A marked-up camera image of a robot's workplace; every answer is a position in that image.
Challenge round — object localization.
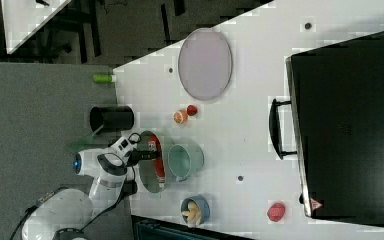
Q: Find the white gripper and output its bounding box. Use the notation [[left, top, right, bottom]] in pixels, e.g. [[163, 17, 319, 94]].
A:
[[111, 137, 161, 165]]

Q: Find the red ketchup bottle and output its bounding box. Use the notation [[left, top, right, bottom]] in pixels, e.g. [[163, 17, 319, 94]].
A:
[[148, 134, 165, 188]]

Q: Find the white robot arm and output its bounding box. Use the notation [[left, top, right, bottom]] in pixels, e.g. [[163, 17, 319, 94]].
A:
[[14, 137, 162, 240]]

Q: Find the green oval strainer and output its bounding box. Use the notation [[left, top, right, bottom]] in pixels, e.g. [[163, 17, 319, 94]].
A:
[[138, 131, 165, 194]]

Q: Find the grey cylindrical cup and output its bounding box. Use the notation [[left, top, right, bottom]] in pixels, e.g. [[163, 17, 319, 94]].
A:
[[122, 180, 138, 196]]

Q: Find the black utensil holder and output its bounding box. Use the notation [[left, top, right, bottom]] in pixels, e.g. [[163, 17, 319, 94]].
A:
[[89, 106, 134, 132]]

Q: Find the green mug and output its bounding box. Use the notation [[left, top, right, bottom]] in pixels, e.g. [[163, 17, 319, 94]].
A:
[[168, 142, 204, 182]]

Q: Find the orange slice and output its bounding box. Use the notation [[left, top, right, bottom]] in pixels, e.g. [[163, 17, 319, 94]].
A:
[[173, 109, 188, 124]]

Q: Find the red strawberry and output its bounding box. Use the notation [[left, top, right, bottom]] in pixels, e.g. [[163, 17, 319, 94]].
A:
[[186, 104, 198, 116]]

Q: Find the peeled banana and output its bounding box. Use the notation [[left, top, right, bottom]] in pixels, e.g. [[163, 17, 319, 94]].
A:
[[181, 201, 202, 228]]

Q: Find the green bottle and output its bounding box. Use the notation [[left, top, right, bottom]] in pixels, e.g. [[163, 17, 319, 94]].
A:
[[93, 74, 117, 83]]

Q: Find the grey round plate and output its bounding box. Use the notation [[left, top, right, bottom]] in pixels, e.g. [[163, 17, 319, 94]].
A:
[[178, 28, 233, 101]]

